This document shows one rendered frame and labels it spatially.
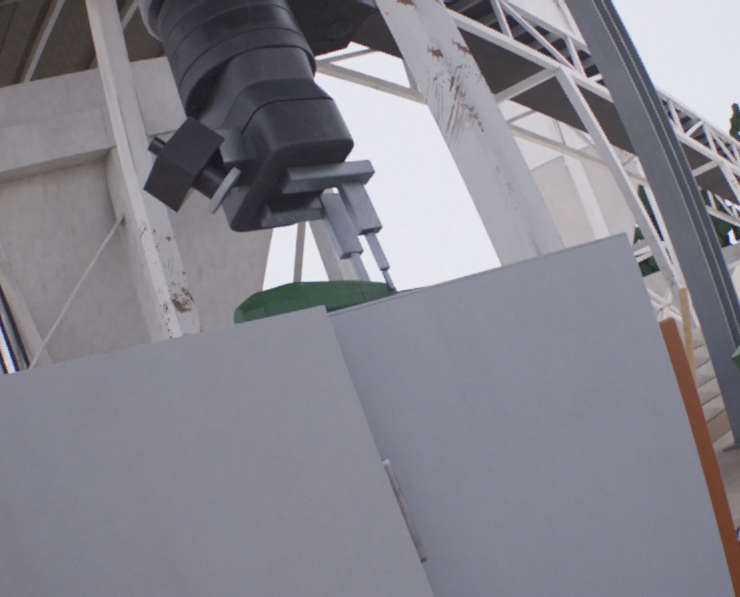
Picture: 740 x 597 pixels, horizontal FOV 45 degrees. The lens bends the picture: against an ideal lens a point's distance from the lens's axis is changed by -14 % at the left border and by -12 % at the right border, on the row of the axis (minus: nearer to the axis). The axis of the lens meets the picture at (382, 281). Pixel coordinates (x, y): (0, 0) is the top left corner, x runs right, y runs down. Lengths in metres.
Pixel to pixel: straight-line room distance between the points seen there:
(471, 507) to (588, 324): 0.11
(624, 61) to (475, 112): 4.40
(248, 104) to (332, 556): 0.23
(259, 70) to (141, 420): 0.23
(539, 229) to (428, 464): 0.77
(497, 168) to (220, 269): 2.94
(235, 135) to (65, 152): 3.19
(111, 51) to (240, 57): 1.67
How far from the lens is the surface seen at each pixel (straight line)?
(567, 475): 0.45
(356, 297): 0.46
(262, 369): 0.34
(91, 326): 3.81
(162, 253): 2.02
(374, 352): 0.40
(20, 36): 6.28
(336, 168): 0.49
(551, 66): 6.98
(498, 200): 1.16
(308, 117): 0.48
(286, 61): 0.50
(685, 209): 5.30
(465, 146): 1.19
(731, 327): 5.38
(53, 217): 3.75
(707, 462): 0.55
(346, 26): 0.59
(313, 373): 0.36
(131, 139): 2.08
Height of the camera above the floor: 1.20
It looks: 8 degrees up
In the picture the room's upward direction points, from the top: 20 degrees counter-clockwise
